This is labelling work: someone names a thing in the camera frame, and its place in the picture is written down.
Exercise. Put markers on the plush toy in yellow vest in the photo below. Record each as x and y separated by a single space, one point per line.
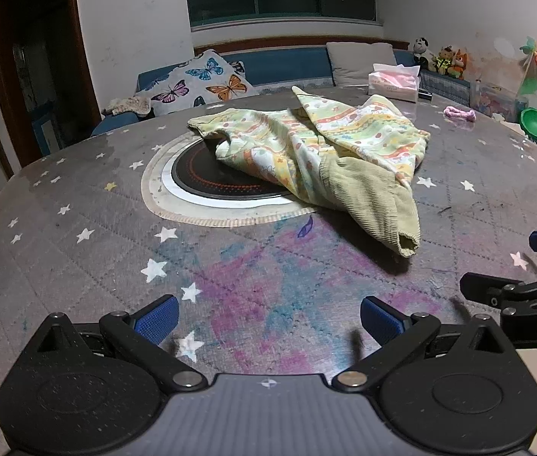
444 61

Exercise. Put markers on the blue sofa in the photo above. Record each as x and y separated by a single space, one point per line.
278 64

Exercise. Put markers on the panda plush toy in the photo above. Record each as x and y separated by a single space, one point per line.
423 53

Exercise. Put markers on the patterned green baby jacket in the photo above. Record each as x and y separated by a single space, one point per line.
344 128

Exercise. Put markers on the plain grey pillow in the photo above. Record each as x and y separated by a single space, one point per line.
361 61

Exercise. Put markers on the grey star printed tablecloth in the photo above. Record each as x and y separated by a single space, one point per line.
59 247

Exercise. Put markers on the green plastic bowl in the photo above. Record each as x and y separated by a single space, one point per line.
536 123

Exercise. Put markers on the clear plastic storage box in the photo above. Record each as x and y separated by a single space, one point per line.
496 97

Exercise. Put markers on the beige crumpled cloth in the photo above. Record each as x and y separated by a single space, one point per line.
128 104

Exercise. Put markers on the butterfly printed pillow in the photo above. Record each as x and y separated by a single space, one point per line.
202 80

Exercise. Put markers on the pink hair scrunchie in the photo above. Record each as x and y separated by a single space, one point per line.
458 113

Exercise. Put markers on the round black induction cooktop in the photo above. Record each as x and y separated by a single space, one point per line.
202 171

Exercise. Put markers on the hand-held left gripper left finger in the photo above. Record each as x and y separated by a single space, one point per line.
157 319

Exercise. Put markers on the orange fox plush toy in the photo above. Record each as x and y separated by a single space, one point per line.
459 64

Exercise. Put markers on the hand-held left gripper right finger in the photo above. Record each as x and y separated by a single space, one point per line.
382 321

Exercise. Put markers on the pink tissue pack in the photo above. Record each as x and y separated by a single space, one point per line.
392 83

